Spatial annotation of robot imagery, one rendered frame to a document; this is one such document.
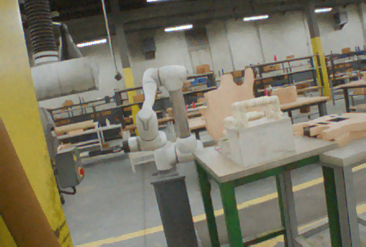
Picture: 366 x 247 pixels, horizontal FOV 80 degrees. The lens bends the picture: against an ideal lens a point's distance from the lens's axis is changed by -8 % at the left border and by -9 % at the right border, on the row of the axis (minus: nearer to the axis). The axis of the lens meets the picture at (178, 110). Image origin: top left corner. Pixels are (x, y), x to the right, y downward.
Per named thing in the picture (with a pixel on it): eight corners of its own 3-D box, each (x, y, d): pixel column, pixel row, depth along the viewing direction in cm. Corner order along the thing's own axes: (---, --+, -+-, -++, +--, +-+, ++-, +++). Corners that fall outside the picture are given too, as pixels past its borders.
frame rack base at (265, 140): (243, 168, 102) (237, 130, 101) (230, 160, 117) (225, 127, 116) (296, 153, 105) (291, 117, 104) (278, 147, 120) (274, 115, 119)
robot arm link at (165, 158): (158, 165, 200) (153, 141, 199) (179, 162, 199) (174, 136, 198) (155, 172, 184) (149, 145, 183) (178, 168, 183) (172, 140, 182)
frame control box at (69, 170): (35, 208, 119) (23, 162, 118) (50, 193, 141) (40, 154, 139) (79, 198, 123) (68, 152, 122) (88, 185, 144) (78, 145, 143)
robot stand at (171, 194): (169, 243, 209) (153, 172, 206) (198, 237, 210) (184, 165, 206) (168, 262, 182) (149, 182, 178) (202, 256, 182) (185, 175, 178)
